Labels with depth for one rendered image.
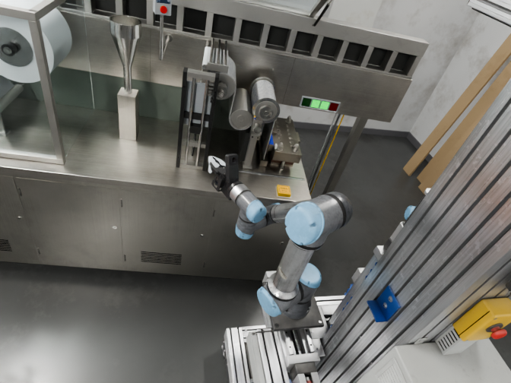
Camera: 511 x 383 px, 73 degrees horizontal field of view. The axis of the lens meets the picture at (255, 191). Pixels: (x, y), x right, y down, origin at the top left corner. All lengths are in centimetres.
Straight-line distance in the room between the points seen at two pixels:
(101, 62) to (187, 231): 106
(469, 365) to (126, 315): 183
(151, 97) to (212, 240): 94
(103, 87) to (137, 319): 141
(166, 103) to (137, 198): 65
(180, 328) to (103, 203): 91
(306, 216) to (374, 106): 151
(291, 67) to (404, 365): 161
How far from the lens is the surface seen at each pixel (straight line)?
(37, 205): 215
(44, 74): 170
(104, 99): 233
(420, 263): 106
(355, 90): 229
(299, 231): 101
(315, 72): 217
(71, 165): 194
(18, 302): 257
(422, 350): 117
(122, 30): 181
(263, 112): 184
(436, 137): 427
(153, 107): 227
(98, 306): 244
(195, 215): 196
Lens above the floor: 209
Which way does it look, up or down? 40 degrees down
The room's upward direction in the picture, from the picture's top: 16 degrees clockwise
